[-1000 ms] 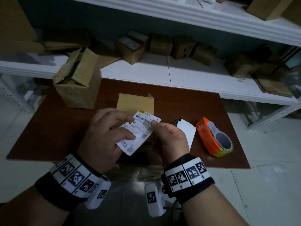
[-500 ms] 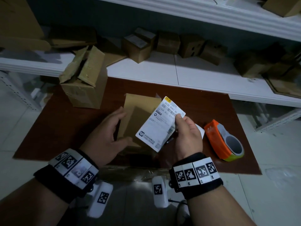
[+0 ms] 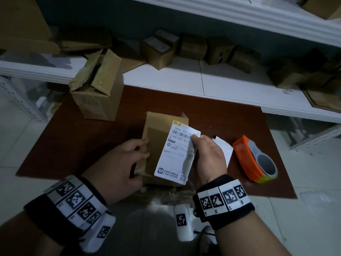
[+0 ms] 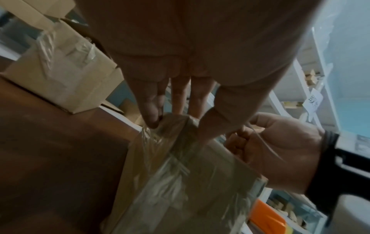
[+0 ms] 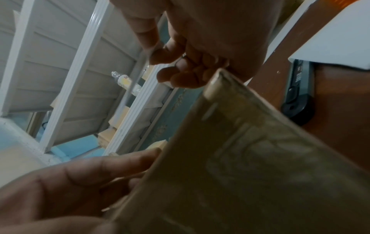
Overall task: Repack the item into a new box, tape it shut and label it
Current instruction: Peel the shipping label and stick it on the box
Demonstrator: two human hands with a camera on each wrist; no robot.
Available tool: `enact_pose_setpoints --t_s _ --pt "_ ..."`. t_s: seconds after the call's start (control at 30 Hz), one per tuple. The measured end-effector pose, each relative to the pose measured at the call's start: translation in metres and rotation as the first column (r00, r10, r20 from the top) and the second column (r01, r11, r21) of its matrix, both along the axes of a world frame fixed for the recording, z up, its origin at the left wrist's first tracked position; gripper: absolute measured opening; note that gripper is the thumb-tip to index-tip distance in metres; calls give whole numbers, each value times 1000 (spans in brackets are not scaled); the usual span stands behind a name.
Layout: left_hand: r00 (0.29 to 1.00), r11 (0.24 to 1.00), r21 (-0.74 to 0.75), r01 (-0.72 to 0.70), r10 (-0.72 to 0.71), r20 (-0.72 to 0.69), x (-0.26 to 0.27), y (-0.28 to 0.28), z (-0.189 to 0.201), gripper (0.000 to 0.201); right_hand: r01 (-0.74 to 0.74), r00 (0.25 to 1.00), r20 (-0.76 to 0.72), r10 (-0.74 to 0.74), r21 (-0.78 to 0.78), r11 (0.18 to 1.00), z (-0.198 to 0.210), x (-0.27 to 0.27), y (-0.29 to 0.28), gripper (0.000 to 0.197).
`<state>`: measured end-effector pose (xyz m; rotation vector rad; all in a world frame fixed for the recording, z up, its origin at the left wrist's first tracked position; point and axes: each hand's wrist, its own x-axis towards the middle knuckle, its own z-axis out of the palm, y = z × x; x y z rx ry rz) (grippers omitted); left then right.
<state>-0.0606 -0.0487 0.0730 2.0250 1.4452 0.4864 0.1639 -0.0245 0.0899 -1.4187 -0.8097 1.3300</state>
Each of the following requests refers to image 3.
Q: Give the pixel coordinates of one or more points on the cardboard box under shelf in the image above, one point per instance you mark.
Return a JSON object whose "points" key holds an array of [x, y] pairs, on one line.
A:
{"points": [[57, 98]]}

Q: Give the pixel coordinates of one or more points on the flat cardboard stack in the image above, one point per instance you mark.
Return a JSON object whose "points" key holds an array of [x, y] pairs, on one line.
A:
{"points": [[323, 101]]}

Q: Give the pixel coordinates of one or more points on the taped cardboard box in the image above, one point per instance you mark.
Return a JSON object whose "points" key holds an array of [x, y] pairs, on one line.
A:
{"points": [[96, 103]]}

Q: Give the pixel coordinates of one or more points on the black marker wristband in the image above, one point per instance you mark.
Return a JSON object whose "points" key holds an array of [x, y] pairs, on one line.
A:
{"points": [[223, 205], [66, 205]]}

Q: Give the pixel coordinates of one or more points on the orange tape dispenser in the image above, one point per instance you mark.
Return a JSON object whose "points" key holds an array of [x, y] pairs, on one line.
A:
{"points": [[245, 157]]}

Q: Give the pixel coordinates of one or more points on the person's left hand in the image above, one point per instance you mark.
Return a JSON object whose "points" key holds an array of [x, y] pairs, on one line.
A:
{"points": [[112, 175]]}

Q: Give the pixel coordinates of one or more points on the person's right shoe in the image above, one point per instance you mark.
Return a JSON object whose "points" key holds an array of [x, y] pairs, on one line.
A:
{"points": [[207, 242]]}

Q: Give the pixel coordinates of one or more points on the folded flat cardboard box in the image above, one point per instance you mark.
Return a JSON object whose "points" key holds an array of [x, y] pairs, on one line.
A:
{"points": [[85, 41]]}

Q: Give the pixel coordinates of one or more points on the medium cardboard box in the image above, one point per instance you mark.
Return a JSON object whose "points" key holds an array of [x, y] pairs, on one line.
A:
{"points": [[285, 75]]}

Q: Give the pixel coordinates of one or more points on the big open-flap cardboard box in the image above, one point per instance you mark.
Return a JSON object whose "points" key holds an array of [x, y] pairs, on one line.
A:
{"points": [[321, 6]]}

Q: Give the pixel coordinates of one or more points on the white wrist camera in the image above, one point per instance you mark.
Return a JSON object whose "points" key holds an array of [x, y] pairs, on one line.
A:
{"points": [[98, 234], [183, 223]]}

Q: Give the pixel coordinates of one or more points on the white paper sheet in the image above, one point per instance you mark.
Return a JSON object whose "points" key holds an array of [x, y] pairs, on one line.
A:
{"points": [[175, 157]]}

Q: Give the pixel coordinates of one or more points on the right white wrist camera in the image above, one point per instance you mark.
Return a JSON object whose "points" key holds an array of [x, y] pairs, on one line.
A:
{"points": [[183, 223]]}

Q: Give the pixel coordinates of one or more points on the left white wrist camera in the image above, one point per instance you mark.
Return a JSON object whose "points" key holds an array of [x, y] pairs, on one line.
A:
{"points": [[98, 234]]}

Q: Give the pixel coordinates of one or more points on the white metal shelf unit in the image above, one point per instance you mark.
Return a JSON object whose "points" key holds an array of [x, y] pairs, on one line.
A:
{"points": [[239, 13]]}

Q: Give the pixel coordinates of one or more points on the large flat cardboard box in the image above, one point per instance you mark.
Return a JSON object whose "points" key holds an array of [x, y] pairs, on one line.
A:
{"points": [[24, 23]]}

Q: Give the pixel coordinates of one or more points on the white label backing paper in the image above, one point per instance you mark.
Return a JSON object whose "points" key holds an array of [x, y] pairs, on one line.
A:
{"points": [[226, 150]]}

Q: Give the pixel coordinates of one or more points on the left black marker wristband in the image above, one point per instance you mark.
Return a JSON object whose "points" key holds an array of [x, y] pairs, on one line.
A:
{"points": [[66, 205]]}

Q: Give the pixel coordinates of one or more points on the right black marker wristband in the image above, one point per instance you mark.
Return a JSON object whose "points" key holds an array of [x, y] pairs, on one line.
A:
{"points": [[223, 205]]}

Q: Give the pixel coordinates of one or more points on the small white-labelled cardboard box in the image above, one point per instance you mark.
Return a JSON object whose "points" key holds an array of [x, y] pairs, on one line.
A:
{"points": [[157, 55], [167, 36]]}

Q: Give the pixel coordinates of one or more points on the flat cardboard sheet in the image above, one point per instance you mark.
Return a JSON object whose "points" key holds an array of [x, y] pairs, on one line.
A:
{"points": [[131, 62]]}

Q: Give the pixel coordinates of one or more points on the person's right hand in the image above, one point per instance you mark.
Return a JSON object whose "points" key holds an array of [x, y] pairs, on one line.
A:
{"points": [[210, 162]]}

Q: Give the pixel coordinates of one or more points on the small cardboard box dark holes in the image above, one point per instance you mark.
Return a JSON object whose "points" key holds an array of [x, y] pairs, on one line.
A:
{"points": [[219, 51]]}

